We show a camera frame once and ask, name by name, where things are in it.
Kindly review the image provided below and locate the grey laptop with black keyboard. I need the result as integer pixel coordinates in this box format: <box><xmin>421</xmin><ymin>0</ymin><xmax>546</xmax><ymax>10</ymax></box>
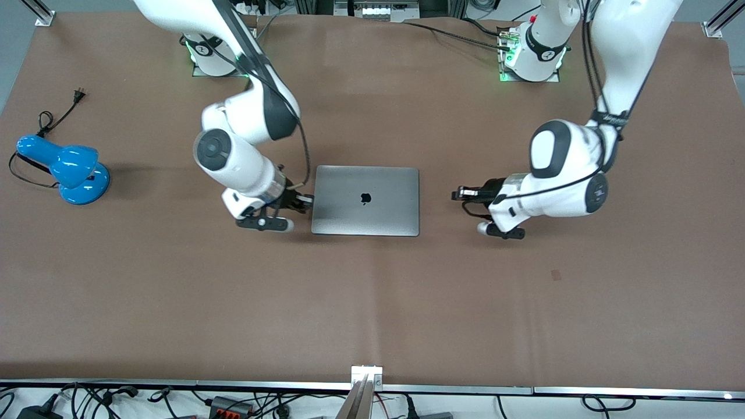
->
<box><xmin>311</xmin><ymin>165</ymin><xmax>420</xmax><ymax>237</ymax></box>

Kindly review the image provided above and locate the brown table cover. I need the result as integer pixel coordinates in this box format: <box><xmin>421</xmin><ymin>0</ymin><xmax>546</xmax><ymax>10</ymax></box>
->
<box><xmin>0</xmin><ymin>12</ymin><xmax>733</xmax><ymax>392</ymax></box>

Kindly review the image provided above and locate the white power strip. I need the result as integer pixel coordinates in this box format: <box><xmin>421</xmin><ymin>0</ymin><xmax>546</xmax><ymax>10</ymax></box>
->
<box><xmin>233</xmin><ymin>0</ymin><xmax>271</xmax><ymax>17</ymax></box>

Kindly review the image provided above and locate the grey electronics box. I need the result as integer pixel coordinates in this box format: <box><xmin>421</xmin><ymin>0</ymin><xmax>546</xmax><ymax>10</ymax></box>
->
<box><xmin>334</xmin><ymin>0</ymin><xmax>421</xmax><ymax>23</ymax></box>

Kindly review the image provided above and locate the black orange connector box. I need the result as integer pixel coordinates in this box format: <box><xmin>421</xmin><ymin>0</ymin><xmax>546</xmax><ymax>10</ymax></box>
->
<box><xmin>208</xmin><ymin>396</ymin><xmax>255</xmax><ymax>417</ymax></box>

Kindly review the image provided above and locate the blue desk lamp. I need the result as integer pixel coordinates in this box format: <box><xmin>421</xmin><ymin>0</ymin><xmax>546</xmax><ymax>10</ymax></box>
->
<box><xmin>16</xmin><ymin>136</ymin><xmax>111</xmax><ymax>205</ymax></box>

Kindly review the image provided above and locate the black power adapter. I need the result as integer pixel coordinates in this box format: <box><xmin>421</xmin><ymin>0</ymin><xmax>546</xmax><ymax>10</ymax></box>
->
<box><xmin>16</xmin><ymin>395</ymin><xmax>63</xmax><ymax>419</ymax></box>

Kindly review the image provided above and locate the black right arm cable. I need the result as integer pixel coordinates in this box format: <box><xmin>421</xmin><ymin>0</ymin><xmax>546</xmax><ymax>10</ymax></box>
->
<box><xmin>212</xmin><ymin>0</ymin><xmax>312</xmax><ymax>190</ymax></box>

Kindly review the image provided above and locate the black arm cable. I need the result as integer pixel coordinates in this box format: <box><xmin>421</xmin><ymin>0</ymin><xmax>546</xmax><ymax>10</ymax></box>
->
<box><xmin>501</xmin><ymin>0</ymin><xmax>632</xmax><ymax>204</ymax></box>
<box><xmin>212</xmin><ymin>0</ymin><xmax>312</xmax><ymax>190</ymax></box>

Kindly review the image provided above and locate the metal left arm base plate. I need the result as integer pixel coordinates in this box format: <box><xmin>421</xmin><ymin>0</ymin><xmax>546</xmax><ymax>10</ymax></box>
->
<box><xmin>498</xmin><ymin>26</ymin><xmax>561</xmax><ymax>83</ymax></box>

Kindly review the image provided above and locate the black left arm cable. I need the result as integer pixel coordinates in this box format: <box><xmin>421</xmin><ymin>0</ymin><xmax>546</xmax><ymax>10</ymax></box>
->
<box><xmin>501</xmin><ymin>0</ymin><xmax>632</xmax><ymax>204</ymax></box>

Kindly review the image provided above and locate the thin black cable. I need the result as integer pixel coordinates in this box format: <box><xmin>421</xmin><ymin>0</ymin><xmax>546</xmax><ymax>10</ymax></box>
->
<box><xmin>406</xmin><ymin>20</ymin><xmax>513</xmax><ymax>52</ymax></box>

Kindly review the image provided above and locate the thick black braided cable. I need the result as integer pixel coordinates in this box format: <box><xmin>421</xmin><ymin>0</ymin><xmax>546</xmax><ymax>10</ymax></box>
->
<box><xmin>463</xmin><ymin>16</ymin><xmax>502</xmax><ymax>37</ymax></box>

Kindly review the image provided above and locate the thin grey cable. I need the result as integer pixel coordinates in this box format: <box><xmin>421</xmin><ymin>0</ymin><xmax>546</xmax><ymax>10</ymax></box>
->
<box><xmin>254</xmin><ymin>13</ymin><xmax>281</xmax><ymax>42</ymax></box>

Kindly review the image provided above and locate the aluminium camera mount beam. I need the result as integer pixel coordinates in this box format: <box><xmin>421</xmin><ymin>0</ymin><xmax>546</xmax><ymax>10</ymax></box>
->
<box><xmin>335</xmin><ymin>365</ymin><xmax>385</xmax><ymax>419</ymax></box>

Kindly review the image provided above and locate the aluminium table edge rail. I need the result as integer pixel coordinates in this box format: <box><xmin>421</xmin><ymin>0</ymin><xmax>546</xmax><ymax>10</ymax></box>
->
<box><xmin>0</xmin><ymin>378</ymin><xmax>745</xmax><ymax>402</ymax></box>

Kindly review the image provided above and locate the black looped cable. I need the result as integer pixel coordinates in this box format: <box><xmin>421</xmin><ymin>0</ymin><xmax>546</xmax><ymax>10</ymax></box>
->
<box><xmin>582</xmin><ymin>394</ymin><xmax>636</xmax><ymax>412</ymax></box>

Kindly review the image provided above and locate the black lamp cable with plug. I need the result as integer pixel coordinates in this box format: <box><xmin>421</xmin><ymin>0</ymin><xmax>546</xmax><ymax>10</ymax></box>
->
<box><xmin>8</xmin><ymin>87</ymin><xmax>88</xmax><ymax>189</ymax></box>

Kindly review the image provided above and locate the black cable with connector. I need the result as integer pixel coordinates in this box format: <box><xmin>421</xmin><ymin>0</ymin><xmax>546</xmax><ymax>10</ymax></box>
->
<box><xmin>99</xmin><ymin>385</ymin><xmax>139</xmax><ymax>405</ymax></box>

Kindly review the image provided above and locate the aluminium frame post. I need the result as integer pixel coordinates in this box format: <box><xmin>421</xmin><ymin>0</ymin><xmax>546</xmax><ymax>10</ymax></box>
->
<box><xmin>701</xmin><ymin>0</ymin><xmax>745</xmax><ymax>39</ymax></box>
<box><xmin>20</xmin><ymin>0</ymin><xmax>56</xmax><ymax>27</ymax></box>

